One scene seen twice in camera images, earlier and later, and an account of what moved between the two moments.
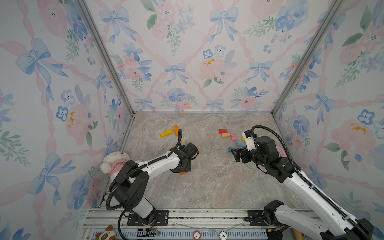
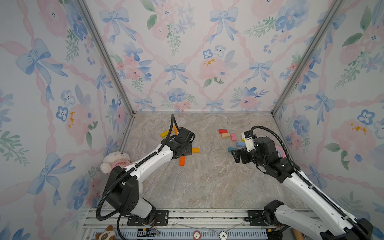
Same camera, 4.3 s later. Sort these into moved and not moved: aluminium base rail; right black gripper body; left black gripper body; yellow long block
Moved: left black gripper body
Not moved: right black gripper body; yellow long block; aluminium base rail
